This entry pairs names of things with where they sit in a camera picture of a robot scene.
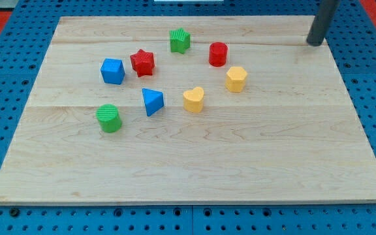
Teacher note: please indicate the blue triangle block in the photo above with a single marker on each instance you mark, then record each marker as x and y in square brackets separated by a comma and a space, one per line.
[153, 100]

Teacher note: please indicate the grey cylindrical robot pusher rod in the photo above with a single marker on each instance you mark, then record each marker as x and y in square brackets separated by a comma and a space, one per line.
[321, 22]

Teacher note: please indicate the green cylinder block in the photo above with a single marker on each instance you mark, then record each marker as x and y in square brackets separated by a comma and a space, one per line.
[108, 117]

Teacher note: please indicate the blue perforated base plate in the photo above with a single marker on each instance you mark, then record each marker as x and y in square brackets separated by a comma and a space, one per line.
[24, 41]

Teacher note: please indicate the red star block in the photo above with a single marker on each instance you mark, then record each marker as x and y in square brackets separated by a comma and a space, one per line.
[143, 63]

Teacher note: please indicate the blue cube block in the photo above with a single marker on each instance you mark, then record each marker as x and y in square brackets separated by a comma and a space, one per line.
[112, 71]

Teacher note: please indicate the yellow heart block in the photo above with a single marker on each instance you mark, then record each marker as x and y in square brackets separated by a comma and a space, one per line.
[193, 100]

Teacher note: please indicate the red cylinder block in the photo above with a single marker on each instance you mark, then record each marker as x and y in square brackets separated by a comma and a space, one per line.
[218, 54]

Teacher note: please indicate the green star block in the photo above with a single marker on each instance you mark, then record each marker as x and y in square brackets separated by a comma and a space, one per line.
[180, 40]

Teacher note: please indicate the yellow hexagon block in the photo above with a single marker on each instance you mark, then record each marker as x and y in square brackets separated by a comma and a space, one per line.
[235, 79]

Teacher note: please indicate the light wooden board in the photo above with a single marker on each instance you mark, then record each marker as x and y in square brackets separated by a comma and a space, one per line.
[292, 136]

